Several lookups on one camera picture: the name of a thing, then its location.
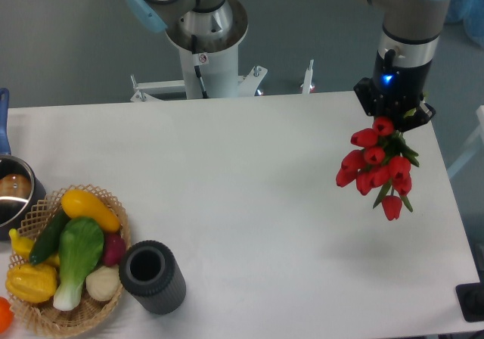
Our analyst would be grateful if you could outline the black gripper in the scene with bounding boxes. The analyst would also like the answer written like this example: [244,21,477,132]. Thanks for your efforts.
[353,49,436,132]

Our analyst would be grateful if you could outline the red tulip bouquet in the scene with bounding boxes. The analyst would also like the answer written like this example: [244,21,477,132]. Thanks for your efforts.
[335,117,420,221]

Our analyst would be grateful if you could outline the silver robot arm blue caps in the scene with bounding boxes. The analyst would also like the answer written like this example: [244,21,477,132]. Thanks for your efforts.
[126,0,451,132]

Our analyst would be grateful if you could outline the blue plastic bag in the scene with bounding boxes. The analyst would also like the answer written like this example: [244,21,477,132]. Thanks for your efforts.
[445,0,483,48]

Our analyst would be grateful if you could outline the black device at table edge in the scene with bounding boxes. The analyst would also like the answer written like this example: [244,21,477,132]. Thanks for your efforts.
[455,283,483,322]

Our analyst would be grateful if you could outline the dark grey ribbed vase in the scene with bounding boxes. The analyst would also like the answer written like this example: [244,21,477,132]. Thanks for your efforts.
[119,240,187,315]

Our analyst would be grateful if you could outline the red radish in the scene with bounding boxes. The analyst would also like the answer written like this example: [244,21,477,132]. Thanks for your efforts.
[101,233,126,266]

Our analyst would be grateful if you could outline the yellow squash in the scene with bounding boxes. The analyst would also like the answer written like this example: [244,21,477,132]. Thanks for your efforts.
[60,189,121,233]

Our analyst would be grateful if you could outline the beige garlic bulb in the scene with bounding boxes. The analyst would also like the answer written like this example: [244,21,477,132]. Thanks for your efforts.
[85,265,120,302]

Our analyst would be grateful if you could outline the green bok choy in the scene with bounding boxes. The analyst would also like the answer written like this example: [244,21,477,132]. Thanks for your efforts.
[53,217,104,312]

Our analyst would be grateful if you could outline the woven wicker basket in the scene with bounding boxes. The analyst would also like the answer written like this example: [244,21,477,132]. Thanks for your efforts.
[7,185,131,338]

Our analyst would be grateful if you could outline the green cucumber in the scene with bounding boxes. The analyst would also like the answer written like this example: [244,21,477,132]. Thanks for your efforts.
[29,210,70,266]

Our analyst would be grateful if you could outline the small yellow gourd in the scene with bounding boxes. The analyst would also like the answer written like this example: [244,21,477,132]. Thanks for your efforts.
[8,229,60,268]

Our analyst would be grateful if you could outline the yellow bell pepper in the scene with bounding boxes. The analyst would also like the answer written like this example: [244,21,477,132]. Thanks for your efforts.
[5,263,57,303]

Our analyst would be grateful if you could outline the orange fruit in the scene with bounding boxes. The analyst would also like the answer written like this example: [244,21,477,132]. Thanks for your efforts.
[0,297,14,334]

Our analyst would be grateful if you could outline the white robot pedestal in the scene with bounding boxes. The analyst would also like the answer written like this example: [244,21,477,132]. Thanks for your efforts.
[129,0,315,103]

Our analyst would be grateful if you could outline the steel pot blue handle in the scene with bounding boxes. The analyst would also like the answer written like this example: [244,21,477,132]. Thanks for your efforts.
[1,88,45,241]

